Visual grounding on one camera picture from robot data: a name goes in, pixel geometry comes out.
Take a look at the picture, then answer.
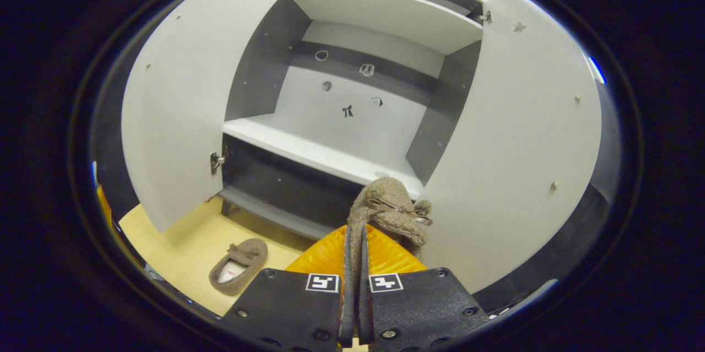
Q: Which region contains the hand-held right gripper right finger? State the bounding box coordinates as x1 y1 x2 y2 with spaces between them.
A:
360 224 492 352

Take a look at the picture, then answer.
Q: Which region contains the white cabinet shelf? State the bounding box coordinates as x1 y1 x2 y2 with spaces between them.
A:
285 0 484 55
223 114 425 198

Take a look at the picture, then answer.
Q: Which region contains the grey shoe cabinet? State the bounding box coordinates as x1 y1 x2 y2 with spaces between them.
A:
220 0 494 242

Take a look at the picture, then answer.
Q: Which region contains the brown fuzzy slipper shoe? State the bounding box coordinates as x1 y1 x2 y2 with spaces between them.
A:
209 239 269 296
347 177 433 264

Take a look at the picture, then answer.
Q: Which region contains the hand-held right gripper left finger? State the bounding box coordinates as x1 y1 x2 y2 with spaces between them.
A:
222 224 354 352

